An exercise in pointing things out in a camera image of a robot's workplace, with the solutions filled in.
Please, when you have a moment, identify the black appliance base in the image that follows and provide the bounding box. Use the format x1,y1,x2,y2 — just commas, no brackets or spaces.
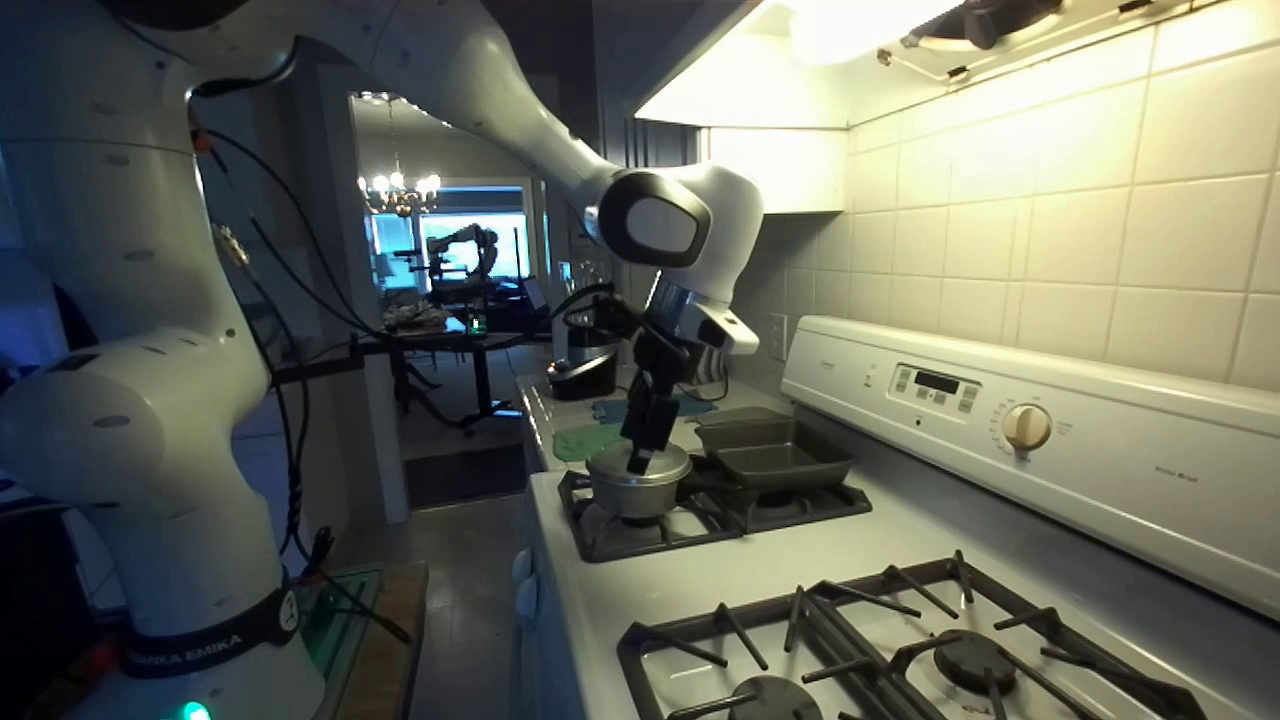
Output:
545,350,618,403

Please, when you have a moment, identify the white gas stove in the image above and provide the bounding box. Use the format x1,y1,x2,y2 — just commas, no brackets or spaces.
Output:
511,311,1280,720

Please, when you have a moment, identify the white wall cabinet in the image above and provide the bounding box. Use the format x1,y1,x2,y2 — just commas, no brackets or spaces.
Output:
692,125,853,221

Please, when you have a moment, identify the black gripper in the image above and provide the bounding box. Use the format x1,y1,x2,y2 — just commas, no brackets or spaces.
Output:
618,316,707,481

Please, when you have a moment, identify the dish rack with plates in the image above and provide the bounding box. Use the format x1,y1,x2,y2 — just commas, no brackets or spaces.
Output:
676,336,735,395

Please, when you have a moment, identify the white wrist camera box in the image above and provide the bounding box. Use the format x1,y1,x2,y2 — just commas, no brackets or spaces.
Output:
692,302,765,361

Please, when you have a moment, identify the round black burner cap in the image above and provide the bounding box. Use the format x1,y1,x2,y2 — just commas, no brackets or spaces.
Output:
729,674,829,720
927,630,1023,695

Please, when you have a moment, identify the bright window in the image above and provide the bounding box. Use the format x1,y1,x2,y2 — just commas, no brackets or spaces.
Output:
359,183,536,304

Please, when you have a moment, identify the silver metal pot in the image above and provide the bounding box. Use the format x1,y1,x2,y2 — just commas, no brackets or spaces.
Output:
584,458,696,526

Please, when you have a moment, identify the lit chandelier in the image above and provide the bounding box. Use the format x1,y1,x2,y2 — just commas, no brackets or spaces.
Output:
355,165,446,221

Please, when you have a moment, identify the round beige stove knob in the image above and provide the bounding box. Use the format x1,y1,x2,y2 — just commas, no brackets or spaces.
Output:
994,395,1059,461

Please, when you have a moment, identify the green mat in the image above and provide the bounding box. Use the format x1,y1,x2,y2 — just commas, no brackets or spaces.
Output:
546,422,631,468

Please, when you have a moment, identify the black background table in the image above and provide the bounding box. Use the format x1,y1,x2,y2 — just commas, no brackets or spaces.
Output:
270,298,557,431

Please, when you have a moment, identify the wooden board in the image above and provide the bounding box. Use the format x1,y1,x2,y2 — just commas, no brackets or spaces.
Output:
328,558,432,720

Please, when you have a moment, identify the lit range hood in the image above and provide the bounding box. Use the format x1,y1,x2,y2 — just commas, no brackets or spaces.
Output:
637,0,1237,135

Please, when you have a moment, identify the stove clock display panel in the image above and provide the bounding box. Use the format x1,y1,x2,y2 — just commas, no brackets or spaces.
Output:
888,356,986,422

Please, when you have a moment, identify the blue mat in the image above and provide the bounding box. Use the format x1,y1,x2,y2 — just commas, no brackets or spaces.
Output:
589,389,717,430

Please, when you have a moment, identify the dark metal baking pan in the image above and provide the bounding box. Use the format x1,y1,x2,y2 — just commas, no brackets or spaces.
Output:
689,409,861,510

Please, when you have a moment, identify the black stove grate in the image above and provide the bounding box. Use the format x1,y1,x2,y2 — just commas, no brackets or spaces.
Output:
612,549,1213,720
557,450,875,564

